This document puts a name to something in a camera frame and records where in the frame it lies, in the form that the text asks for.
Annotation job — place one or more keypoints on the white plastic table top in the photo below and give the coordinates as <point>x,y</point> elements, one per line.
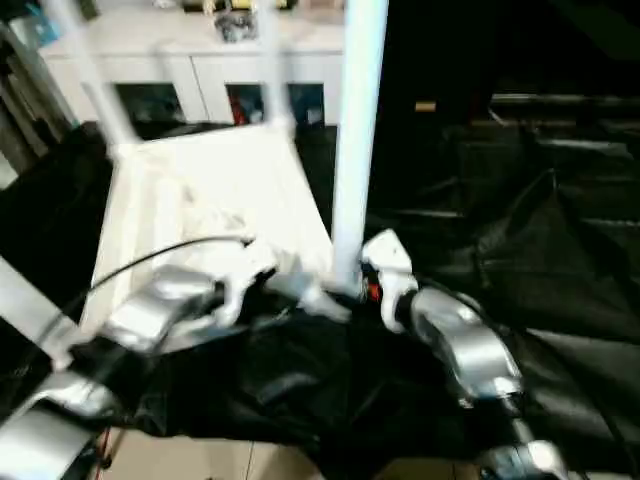
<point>220,180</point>

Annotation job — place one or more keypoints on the white plastic table leg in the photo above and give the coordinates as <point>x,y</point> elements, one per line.
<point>95,80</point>
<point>358,130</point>
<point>275,70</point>
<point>35,300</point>

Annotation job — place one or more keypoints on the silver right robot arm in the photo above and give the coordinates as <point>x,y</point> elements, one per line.
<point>465,345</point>

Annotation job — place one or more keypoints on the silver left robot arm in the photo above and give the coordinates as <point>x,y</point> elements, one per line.
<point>150,310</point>

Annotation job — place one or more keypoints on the black plastic mat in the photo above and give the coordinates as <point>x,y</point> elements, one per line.
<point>540,240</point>

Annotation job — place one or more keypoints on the small yellow label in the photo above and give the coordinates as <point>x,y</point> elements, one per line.
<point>426,106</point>

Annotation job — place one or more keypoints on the dark crumpled bundle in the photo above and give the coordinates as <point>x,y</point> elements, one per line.
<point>236,25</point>

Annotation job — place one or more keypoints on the white cabinet with glass doors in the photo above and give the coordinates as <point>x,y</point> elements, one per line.
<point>150,45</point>

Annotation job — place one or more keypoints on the light blue plastic film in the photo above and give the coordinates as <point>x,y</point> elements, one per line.
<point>38,28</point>

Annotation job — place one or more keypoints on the black bench with silver rail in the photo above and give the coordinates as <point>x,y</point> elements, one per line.
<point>580,115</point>

